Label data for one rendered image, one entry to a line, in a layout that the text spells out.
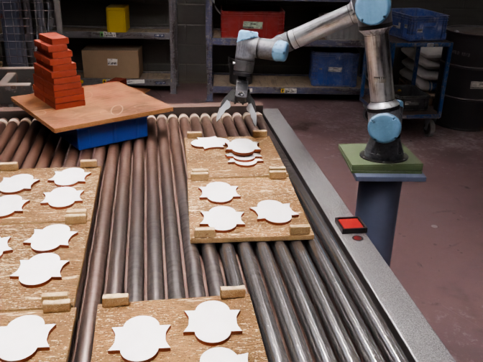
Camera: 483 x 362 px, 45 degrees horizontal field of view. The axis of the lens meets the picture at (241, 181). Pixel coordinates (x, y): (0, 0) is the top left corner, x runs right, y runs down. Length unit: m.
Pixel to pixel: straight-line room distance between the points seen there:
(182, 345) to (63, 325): 0.27
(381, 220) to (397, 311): 1.00
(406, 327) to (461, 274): 2.07
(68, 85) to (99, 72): 4.17
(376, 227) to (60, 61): 1.42
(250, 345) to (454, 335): 1.83
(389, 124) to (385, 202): 0.38
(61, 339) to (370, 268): 0.79
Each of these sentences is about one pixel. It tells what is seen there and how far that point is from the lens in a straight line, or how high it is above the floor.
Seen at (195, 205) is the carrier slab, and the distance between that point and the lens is 1.80.
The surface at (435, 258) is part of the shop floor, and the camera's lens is 3.55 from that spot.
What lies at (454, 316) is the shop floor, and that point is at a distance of 3.10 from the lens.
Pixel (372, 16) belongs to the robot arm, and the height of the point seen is 1.46.
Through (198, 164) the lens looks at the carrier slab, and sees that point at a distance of 2.10.
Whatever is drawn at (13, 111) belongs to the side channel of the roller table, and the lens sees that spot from 2.80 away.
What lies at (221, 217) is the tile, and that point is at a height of 0.95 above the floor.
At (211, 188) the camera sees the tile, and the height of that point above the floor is 0.95.
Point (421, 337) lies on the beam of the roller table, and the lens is 1.38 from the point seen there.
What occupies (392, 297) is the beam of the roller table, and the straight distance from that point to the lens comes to 1.48.
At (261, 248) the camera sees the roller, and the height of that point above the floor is 0.92.
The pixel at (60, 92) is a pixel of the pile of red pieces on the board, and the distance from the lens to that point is 2.43.
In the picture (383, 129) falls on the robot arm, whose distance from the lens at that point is 2.14.
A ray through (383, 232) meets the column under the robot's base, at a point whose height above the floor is 0.60.
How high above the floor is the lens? 1.74
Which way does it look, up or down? 24 degrees down
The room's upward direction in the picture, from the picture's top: 1 degrees clockwise
